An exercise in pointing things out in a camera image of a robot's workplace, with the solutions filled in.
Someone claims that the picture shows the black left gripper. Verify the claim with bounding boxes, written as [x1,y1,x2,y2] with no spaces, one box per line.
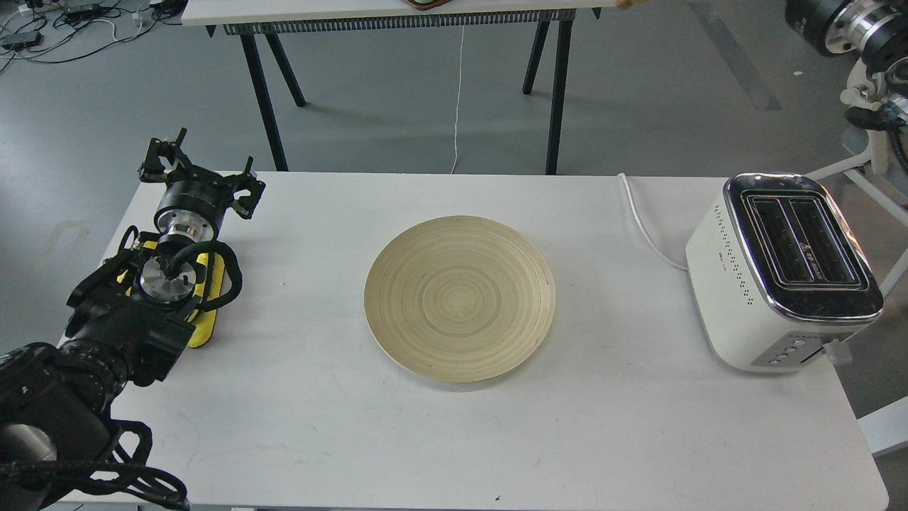
[137,128,265,237]

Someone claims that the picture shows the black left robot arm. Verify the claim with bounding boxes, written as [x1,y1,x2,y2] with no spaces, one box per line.
[1,129,265,510]

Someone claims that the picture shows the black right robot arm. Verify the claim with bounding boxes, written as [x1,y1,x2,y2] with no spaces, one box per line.
[785,1,907,170]

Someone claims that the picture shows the white chrome toaster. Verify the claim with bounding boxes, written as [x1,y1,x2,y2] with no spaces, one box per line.
[685,172,883,373]

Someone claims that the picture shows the yellow sponge cloth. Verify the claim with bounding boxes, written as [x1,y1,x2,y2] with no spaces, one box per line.
[116,239,225,349]

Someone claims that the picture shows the round wooden plate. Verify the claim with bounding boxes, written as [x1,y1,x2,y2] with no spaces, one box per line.
[363,216,557,384]

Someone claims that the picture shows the brown object on back table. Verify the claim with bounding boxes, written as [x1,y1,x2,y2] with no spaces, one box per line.
[404,0,450,11]

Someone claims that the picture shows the white table with black legs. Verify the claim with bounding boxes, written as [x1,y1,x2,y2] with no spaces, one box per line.
[179,1,613,175]

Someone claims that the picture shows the white office chair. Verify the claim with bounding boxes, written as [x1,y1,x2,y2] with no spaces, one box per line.
[807,57,908,297]

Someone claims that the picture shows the floor cables and power strips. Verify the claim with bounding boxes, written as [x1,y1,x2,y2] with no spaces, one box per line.
[0,0,189,74]

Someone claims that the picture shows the white hanging cable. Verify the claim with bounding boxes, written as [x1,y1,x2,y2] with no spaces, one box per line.
[450,26,467,175]

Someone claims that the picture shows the white toaster power cable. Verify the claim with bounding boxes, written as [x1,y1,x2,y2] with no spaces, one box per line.
[618,172,690,272]

